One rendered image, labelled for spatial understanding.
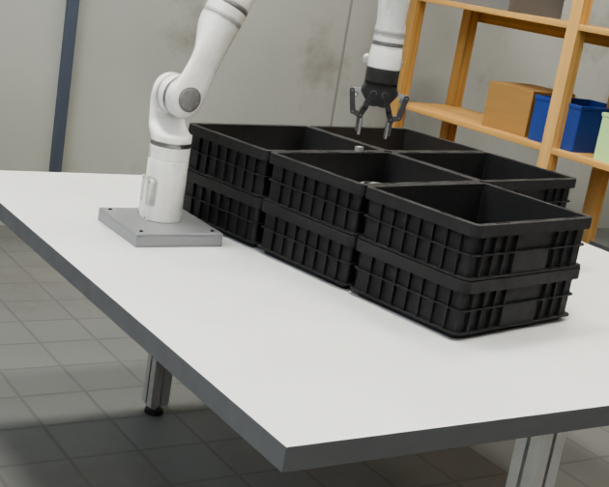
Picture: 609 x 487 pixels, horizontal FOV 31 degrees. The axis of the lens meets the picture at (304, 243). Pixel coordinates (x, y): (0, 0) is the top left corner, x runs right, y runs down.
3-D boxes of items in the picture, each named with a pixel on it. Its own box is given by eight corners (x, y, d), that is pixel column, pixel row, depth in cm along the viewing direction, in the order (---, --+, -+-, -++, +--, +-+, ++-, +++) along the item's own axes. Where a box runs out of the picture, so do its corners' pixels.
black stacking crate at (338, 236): (343, 292, 225) (353, 237, 222) (251, 250, 246) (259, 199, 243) (463, 277, 253) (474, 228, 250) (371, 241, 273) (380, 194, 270)
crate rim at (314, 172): (361, 196, 220) (362, 185, 220) (265, 161, 241) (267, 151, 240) (480, 191, 248) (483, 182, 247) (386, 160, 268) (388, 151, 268)
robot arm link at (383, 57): (400, 68, 251) (405, 41, 249) (404, 72, 240) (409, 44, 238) (362, 62, 251) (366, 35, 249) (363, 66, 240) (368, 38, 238)
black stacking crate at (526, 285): (454, 343, 205) (467, 283, 202) (343, 292, 225) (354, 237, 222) (571, 321, 232) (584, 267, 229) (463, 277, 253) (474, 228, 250)
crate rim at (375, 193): (476, 239, 200) (478, 226, 199) (361, 196, 220) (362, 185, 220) (594, 228, 227) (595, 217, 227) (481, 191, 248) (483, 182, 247)
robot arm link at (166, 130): (150, 69, 241) (141, 144, 246) (171, 76, 234) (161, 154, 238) (187, 71, 247) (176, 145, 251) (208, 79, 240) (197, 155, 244)
